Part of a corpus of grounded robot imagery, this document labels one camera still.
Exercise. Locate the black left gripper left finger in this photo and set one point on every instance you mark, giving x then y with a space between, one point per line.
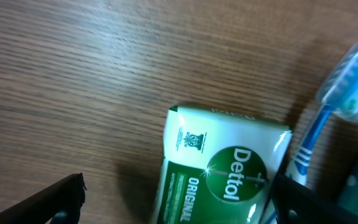
61 202

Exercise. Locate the blue white toothbrush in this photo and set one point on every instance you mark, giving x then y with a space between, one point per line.
337 95

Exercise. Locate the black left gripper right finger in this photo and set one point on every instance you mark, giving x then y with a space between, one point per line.
295 203

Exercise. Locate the green Dettol soap bar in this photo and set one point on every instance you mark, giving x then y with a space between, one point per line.
217 166

